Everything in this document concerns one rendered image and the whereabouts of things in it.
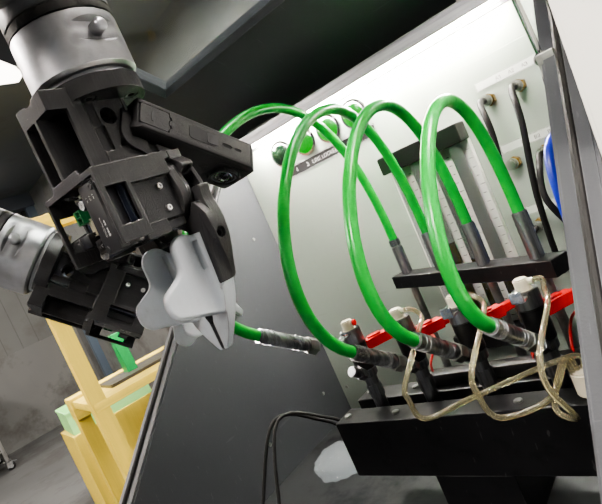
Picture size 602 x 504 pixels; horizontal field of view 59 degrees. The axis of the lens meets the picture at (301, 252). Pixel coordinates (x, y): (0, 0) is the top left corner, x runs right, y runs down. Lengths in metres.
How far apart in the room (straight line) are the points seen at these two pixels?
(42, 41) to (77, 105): 0.04
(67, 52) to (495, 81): 0.62
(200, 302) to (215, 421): 0.58
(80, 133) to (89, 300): 0.24
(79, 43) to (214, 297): 0.19
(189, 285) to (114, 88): 0.14
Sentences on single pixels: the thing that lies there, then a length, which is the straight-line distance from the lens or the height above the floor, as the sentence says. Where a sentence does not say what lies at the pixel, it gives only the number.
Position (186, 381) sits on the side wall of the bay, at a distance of 0.92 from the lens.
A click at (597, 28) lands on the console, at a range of 0.60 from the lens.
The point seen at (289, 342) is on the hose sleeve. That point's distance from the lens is 0.67.
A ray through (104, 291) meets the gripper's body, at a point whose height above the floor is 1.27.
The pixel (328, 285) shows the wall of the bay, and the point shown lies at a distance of 1.08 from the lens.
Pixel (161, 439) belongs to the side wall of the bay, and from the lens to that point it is 0.89.
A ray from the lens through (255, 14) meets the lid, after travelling 0.90.
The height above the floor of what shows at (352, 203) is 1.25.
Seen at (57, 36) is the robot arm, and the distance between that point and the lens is 0.41.
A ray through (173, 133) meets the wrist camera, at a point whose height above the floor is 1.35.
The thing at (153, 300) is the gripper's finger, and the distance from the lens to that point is 0.41.
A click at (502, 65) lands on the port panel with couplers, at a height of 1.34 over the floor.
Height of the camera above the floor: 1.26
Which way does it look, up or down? 4 degrees down
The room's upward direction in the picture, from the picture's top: 24 degrees counter-clockwise
